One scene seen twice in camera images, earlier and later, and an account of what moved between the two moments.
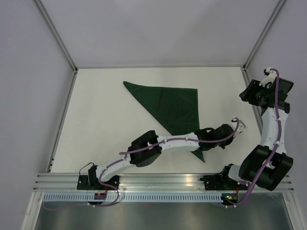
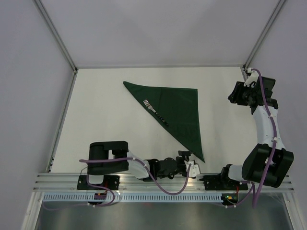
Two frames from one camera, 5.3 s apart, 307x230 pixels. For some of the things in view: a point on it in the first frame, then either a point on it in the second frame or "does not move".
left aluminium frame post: (41, 8) does not move
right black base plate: (223, 182) does not move
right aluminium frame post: (244, 68) does not move
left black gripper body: (222, 145) -> (181, 166)
